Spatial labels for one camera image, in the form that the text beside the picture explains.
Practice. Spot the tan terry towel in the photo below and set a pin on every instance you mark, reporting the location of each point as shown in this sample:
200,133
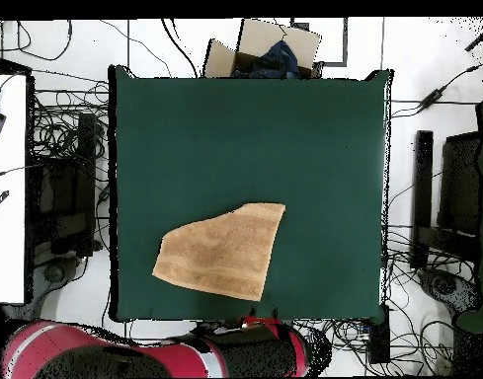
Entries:
225,252

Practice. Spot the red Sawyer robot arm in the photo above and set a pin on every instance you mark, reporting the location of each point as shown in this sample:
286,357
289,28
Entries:
177,355

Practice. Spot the small black box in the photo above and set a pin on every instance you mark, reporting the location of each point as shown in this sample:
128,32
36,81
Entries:
379,339

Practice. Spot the black floor equipment lump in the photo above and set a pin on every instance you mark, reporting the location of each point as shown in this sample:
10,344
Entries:
446,286
55,272

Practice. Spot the dark green table cloth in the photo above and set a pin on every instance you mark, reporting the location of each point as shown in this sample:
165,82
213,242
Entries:
225,138

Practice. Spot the black metal stand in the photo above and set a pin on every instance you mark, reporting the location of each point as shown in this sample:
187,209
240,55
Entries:
422,177
85,177

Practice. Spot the dark blue garment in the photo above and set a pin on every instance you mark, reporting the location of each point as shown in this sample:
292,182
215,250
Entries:
278,59

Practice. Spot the white desk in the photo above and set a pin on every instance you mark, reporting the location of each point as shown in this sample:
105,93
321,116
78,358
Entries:
8,237

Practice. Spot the black power adapter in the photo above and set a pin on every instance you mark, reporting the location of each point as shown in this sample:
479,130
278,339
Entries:
431,98

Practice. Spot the open cardboard box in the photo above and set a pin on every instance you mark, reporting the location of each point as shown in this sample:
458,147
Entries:
264,35

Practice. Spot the black rod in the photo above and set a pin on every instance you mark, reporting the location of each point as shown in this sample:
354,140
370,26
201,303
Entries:
480,38

